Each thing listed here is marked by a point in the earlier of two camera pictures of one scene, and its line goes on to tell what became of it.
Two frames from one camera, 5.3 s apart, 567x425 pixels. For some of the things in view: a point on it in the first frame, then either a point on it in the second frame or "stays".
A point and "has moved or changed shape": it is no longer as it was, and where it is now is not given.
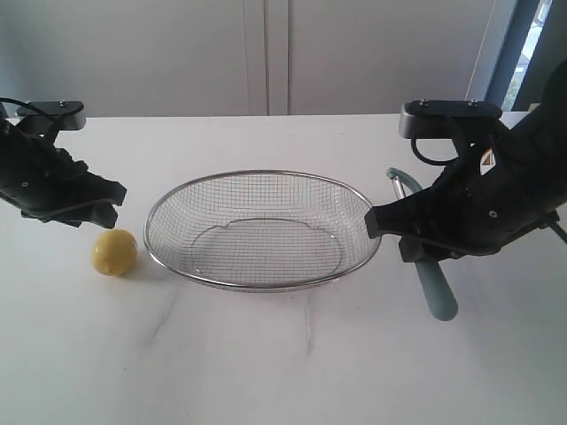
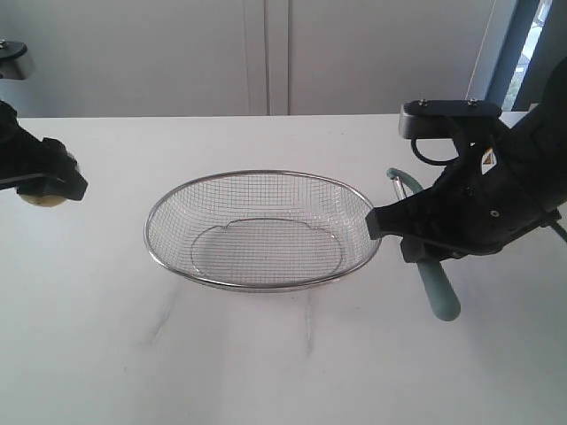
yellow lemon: [114, 251] has moved or changed shape
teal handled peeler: [438, 294] stays
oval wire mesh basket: [260, 230] stays
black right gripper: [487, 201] stays
